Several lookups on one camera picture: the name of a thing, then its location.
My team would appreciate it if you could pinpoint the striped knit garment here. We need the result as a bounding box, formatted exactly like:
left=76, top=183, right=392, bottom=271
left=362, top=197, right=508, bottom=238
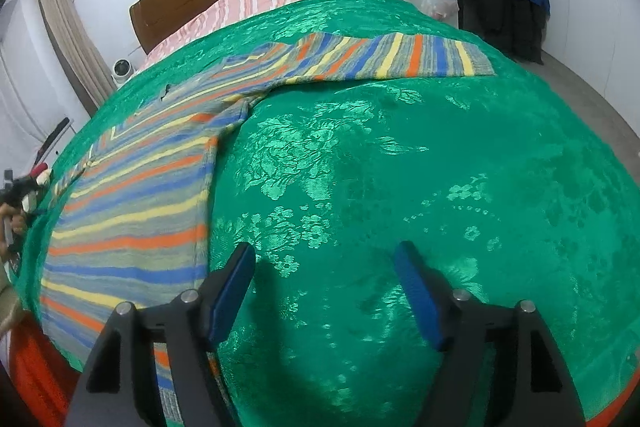
left=39, top=33, right=496, bottom=425

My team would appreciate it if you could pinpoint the bedside clutter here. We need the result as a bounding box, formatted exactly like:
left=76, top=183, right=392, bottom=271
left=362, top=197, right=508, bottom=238
left=0, top=167, right=53, bottom=258

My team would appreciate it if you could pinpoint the black jacket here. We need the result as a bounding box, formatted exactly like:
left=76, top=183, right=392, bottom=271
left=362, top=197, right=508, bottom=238
left=472, top=0, right=546, bottom=65

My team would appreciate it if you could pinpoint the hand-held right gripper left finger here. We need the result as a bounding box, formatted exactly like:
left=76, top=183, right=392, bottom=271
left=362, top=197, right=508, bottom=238
left=65, top=242, right=257, bottom=427

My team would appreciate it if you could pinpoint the green floral blanket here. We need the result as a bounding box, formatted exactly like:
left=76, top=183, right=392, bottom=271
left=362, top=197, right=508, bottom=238
left=10, top=0, right=640, bottom=427

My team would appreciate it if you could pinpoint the orange bed sheet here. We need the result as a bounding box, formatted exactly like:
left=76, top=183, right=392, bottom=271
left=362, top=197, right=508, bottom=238
left=7, top=317, right=633, bottom=427

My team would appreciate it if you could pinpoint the beige curtain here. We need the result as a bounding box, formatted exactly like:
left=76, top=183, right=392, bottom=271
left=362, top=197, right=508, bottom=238
left=35, top=0, right=116, bottom=118

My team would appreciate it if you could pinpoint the small white round fan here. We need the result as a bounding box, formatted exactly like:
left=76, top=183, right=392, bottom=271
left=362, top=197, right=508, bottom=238
left=111, top=58, right=137, bottom=85

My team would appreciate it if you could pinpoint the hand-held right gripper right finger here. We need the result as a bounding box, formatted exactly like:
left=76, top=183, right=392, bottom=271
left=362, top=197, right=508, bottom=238
left=394, top=241, right=586, bottom=427

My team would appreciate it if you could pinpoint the black flat stick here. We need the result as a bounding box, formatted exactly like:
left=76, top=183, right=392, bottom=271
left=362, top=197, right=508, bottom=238
left=36, top=117, right=71, bottom=164

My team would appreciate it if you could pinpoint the white wardrobe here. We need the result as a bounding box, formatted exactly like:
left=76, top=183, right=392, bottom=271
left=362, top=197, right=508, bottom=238
left=485, top=0, right=640, bottom=108

